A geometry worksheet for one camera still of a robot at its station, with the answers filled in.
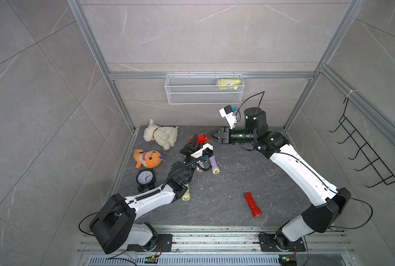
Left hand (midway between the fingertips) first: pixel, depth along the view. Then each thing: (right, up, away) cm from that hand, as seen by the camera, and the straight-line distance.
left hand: (196, 134), depth 70 cm
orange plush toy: (-27, -13, +23) cm, 38 cm away
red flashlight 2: (+29, -37, +10) cm, 49 cm away
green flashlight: (-6, -32, +15) cm, 36 cm away
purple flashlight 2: (+10, -19, +25) cm, 33 cm away
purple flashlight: (+2, -17, +27) cm, 32 cm away
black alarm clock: (-30, -24, +22) cm, 44 cm away
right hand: (+5, -1, -5) cm, 7 cm away
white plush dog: (-21, 0, +33) cm, 39 cm away
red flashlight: (+2, -2, -2) cm, 3 cm away
